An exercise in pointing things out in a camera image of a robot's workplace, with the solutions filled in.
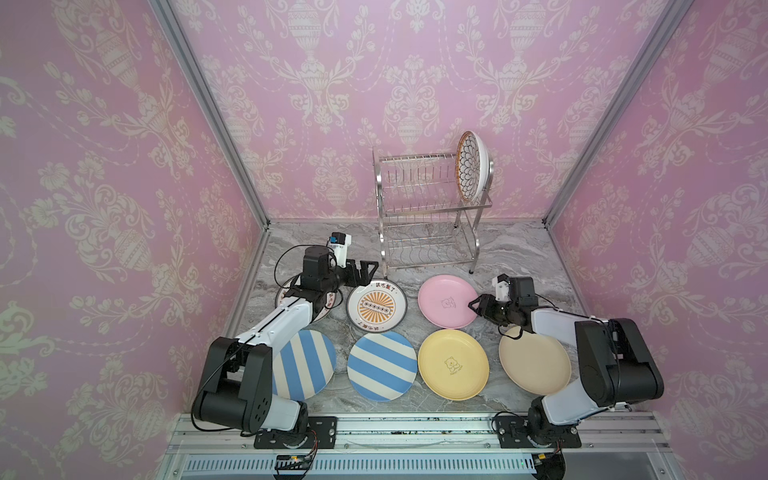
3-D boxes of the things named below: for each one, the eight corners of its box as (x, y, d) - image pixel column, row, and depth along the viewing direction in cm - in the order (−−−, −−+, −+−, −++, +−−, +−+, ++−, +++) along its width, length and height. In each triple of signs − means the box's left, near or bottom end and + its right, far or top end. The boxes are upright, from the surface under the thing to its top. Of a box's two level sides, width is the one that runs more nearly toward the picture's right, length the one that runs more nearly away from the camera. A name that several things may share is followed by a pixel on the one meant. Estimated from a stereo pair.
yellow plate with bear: (420, 400, 81) (421, 397, 79) (416, 332, 93) (417, 329, 91) (494, 400, 81) (496, 397, 79) (480, 332, 93) (482, 329, 91)
